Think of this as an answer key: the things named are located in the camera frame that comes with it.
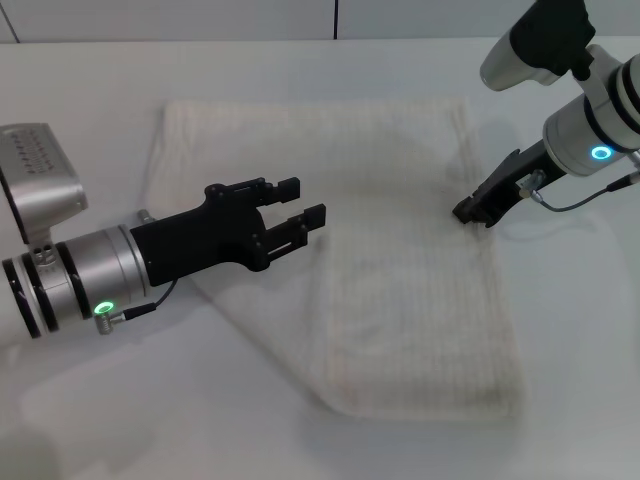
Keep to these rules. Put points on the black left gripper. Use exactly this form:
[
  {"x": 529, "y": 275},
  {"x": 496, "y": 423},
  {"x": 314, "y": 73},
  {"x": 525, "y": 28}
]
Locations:
[{"x": 200, "y": 240}]

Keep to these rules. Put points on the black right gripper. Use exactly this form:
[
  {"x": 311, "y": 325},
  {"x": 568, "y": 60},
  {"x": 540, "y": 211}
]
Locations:
[{"x": 520, "y": 175}]

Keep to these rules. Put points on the white ribbed towel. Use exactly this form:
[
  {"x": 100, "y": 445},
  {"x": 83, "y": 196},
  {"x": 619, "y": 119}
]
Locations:
[{"x": 410, "y": 310}]

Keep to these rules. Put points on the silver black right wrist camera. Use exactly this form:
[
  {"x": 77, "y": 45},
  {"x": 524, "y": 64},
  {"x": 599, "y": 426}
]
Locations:
[{"x": 537, "y": 45}]

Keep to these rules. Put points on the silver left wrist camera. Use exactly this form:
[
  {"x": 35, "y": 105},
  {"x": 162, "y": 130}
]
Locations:
[{"x": 37, "y": 175}]

